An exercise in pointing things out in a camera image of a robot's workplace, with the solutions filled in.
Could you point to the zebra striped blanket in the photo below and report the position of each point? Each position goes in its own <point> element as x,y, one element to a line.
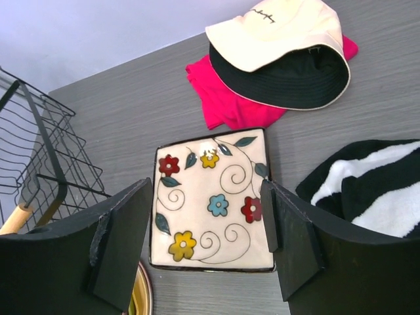
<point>373,184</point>

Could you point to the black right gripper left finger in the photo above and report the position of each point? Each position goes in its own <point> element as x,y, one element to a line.
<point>83,264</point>

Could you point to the cream flower square plate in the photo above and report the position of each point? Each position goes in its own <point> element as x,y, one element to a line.
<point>206,212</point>

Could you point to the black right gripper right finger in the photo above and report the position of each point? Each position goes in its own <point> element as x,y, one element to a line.
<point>327,265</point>

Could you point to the black wire dish rack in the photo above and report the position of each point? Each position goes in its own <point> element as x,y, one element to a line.
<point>46,174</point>

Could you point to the beige black bucket hat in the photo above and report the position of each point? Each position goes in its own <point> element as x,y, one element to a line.
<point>294,24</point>

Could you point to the red folded cloth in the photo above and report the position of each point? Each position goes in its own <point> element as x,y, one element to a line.
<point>236,101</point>

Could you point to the orange dotted round plate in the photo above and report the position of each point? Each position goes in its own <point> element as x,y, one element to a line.
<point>149,292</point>

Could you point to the green dotted round plate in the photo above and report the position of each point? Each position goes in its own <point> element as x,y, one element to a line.
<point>132,309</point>

